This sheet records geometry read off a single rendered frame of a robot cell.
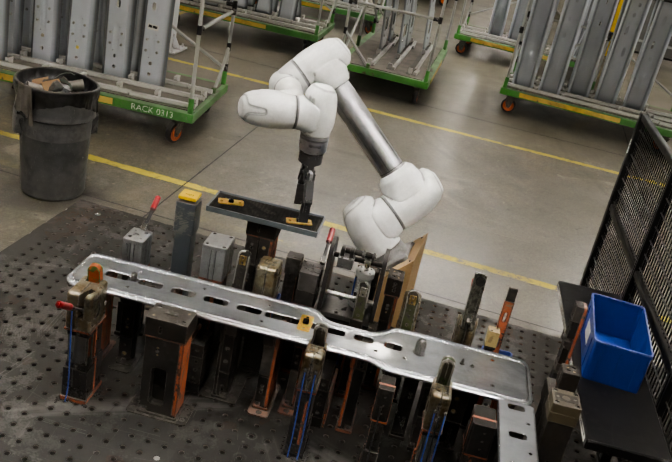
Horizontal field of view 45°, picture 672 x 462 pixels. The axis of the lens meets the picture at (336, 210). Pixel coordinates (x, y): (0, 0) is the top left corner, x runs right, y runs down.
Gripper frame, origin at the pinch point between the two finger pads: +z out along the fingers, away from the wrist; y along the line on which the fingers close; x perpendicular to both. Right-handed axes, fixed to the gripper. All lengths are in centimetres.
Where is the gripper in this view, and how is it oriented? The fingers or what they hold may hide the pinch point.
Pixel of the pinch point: (301, 209)
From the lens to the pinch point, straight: 258.8
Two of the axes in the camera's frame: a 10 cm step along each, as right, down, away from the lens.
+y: 1.4, 4.3, -8.9
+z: -1.8, 9.0, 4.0
